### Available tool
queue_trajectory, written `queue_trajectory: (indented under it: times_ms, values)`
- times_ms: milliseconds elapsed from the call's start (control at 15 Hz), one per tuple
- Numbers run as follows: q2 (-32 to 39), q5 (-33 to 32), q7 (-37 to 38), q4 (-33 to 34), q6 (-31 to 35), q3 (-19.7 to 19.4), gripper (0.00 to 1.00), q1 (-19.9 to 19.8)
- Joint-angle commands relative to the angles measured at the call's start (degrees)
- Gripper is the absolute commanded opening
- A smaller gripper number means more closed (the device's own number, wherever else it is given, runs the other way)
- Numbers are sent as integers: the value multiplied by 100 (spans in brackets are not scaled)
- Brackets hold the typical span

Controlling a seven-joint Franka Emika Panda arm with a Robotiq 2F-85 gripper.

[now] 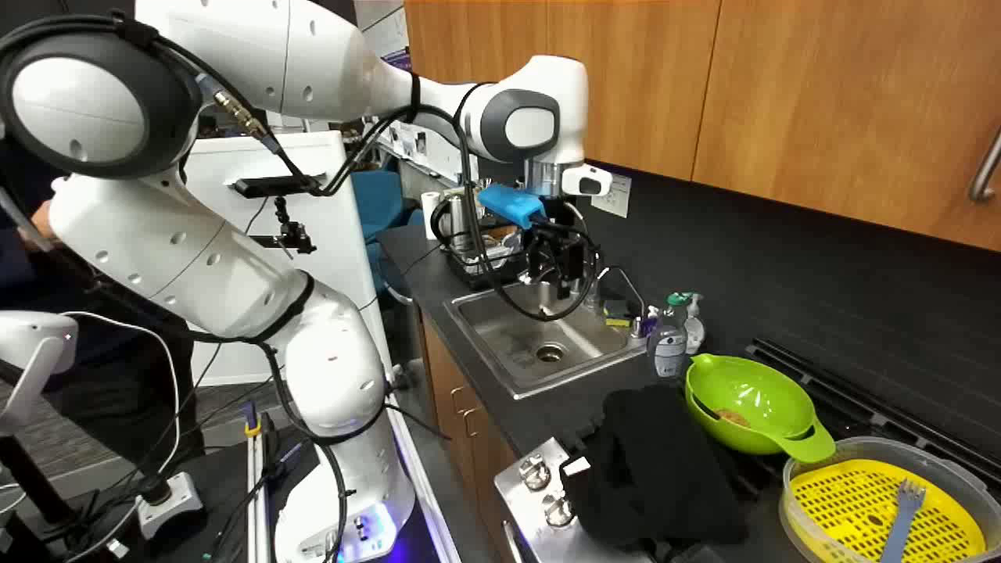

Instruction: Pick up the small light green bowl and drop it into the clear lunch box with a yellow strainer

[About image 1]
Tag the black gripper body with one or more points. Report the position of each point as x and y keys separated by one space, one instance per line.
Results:
x=555 y=266

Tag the small light green bowl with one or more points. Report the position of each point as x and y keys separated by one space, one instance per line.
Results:
x=756 y=407

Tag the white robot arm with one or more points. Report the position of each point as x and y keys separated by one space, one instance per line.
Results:
x=114 y=101

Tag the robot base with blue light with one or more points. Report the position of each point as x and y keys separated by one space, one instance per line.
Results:
x=357 y=496

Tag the clear lunch box yellow insert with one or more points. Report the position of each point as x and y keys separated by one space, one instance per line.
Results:
x=843 y=508

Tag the steel sink basin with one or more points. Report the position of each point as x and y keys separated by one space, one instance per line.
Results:
x=531 y=358

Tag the small clear bottle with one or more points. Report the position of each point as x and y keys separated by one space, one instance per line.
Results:
x=670 y=349

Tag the soap dispenser bottle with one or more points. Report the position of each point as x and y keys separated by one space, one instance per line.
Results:
x=692 y=322

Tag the wooden lower cabinet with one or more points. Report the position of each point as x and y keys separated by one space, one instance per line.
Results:
x=473 y=441

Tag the wooden cabinet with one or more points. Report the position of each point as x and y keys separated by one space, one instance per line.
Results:
x=473 y=441
x=873 y=110

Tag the steel stove panel with knobs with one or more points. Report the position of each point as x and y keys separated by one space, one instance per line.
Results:
x=537 y=517

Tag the black cloth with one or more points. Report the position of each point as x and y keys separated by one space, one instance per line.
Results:
x=650 y=476

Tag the wooden upper cabinet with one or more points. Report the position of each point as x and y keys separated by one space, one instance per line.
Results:
x=873 y=110

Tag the grey spatula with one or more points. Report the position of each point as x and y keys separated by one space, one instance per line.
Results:
x=908 y=506

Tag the person in black clothes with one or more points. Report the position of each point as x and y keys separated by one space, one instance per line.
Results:
x=132 y=366

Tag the white controller device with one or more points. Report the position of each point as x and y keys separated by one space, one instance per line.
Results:
x=177 y=499

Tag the white object on left edge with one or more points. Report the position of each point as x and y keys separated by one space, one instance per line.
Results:
x=38 y=344

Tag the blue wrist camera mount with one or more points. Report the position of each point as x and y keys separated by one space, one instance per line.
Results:
x=513 y=205

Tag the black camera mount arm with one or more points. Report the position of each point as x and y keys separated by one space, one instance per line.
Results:
x=275 y=189

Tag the silver cabinet handle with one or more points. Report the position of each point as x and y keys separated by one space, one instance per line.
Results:
x=979 y=189

